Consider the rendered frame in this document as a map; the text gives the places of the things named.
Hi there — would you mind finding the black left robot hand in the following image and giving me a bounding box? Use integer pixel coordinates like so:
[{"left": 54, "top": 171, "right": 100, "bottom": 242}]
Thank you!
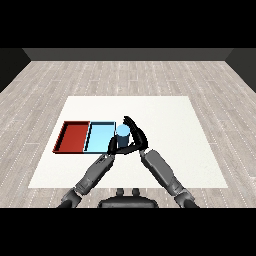
[{"left": 106, "top": 136, "right": 118, "bottom": 156}]

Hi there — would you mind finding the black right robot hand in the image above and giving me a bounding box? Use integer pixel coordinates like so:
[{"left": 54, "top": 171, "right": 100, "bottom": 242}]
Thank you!
[{"left": 114, "top": 115, "right": 149, "bottom": 156}]

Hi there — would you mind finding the small blue can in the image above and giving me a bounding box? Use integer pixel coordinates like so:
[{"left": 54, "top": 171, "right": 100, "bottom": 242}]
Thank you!
[{"left": 115, "top": 124, "right": 131, "bottom": 149}]

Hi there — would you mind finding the light blue shallow open box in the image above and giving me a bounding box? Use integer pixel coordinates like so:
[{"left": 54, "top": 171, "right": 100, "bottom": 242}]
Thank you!
[{"left": 82, "top": 120, "right": 117, "bottom": 154}]

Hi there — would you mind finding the red shallow open box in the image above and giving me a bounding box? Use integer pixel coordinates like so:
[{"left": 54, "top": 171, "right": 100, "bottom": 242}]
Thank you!
[{"left": 52, "top": 120, "right": 91, "bottom": 155}]

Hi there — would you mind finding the dark grey robot body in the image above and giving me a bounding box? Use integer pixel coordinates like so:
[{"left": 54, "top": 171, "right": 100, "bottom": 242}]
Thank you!
[{"left": 97, "top": 187, "right": 160, "bottom": 209}]

